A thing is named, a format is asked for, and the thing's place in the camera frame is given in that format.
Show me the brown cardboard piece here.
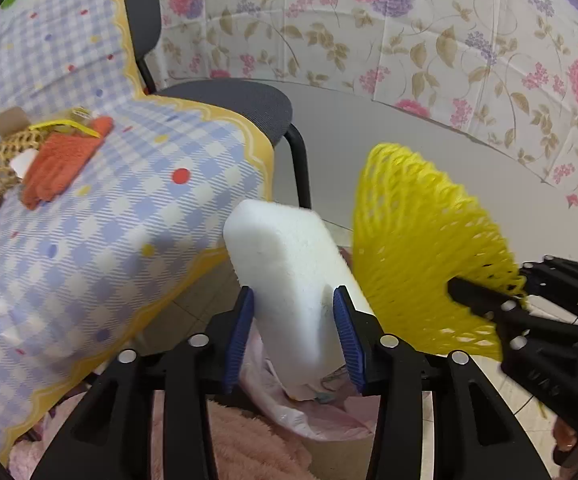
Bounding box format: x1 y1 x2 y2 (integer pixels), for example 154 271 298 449
0 106 28 139

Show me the trash bin with pink bag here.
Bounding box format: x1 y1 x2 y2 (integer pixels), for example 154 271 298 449
241 330 384 480

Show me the yellow foam net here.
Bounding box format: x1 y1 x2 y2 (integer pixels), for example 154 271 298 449
351 143 528 362

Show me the person's right hand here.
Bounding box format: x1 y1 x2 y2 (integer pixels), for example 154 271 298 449
551 417 578 453

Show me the floral printed sheet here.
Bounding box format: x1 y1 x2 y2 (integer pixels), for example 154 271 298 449
156 0 578 208

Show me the orange knitted glove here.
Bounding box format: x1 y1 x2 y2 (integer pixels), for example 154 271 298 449
20 116 114 211

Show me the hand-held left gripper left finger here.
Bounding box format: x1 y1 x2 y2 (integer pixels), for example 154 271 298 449
29 285 256 480

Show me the blue checkered cloth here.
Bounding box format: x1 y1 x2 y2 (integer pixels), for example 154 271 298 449
0 0 276 466

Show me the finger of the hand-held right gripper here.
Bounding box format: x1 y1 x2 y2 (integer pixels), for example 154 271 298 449
447 276 578 343
519 255 578 321

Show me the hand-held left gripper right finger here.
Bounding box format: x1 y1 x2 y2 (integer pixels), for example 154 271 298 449
333 285 552 480

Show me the white sponge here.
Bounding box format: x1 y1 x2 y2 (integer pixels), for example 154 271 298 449
223 199 376 403

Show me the grey office chair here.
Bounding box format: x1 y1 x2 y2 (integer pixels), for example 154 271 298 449
118 0 314 211

